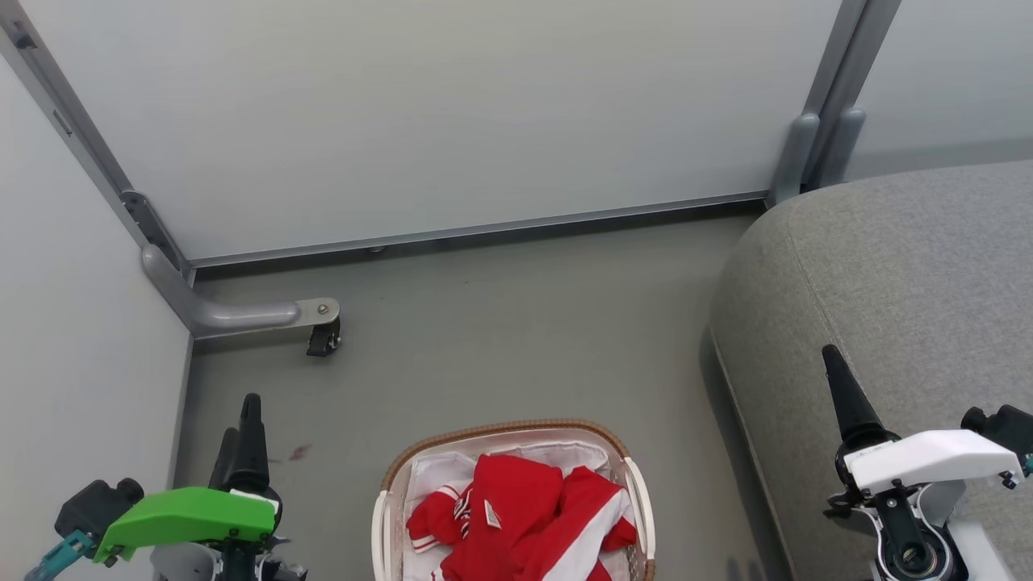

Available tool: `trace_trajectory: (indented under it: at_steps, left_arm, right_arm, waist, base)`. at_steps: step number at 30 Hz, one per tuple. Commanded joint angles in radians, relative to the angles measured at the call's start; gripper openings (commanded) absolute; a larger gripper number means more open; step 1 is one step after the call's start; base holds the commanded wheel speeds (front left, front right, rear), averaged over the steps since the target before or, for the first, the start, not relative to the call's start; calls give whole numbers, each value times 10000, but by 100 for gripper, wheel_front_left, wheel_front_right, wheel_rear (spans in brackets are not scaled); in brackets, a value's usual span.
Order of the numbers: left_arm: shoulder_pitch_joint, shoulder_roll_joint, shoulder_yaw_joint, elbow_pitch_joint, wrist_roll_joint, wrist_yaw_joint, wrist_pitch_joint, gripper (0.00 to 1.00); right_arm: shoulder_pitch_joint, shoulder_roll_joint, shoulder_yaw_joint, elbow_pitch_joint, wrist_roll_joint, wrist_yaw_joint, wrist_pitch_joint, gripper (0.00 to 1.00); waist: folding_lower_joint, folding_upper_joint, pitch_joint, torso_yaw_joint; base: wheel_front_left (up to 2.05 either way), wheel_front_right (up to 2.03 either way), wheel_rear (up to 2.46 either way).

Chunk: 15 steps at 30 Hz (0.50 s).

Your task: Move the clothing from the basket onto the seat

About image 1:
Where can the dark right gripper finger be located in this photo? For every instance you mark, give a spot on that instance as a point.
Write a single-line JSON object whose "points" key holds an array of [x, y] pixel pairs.
{"points": [[851, 407]]}

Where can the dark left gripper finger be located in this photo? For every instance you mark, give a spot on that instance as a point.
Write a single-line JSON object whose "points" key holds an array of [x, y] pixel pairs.
{"points": [[252, 452], [223, 468]]}

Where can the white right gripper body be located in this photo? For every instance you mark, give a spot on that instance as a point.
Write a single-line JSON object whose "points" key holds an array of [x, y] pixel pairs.
{"points": [[936, 456]]}

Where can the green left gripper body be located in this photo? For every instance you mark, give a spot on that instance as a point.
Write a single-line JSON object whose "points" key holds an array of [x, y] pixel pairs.
{"points": [[190, 512]]}

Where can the red and white jersey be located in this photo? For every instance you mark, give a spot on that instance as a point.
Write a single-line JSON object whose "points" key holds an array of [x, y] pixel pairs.
{"points": [[516, 508]]}

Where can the grey fabric sofa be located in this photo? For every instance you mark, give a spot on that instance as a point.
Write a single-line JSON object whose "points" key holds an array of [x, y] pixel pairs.
{"points": [[904, 307]]}

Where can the grey partition support foot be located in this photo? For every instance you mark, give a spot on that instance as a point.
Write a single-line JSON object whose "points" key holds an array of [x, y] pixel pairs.
{"points": [[234, 315]]}

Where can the white basket liner cloth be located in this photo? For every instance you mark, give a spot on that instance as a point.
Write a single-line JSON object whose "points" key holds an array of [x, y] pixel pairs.
{"points": [[440, 472]]}

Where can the wicker laundry basket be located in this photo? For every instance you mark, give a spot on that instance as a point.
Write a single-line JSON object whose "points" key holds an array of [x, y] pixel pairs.
{"points": [[508, 429]]}

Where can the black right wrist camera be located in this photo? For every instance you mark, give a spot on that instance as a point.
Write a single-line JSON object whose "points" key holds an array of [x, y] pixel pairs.
{"points": [[1005, 428]]}

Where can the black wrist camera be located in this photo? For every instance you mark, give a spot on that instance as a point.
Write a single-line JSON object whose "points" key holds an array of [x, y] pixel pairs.
{"points": [[97, 507], [1005, 428]]}

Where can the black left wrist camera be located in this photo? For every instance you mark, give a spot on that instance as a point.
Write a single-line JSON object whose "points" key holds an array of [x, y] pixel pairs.
{"points": [[97, 507]]}

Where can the teal left camera connector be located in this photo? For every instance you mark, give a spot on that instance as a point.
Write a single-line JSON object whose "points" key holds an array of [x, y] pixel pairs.
{"points": [[60, 557]]}

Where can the grey partition bottom rail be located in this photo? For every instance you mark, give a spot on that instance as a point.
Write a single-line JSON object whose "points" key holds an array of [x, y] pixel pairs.
{"points": [[484, 228]]}

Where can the grey partition corner post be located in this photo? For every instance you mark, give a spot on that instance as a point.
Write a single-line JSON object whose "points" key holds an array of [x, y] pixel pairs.
{"points": [[81, 137]]}

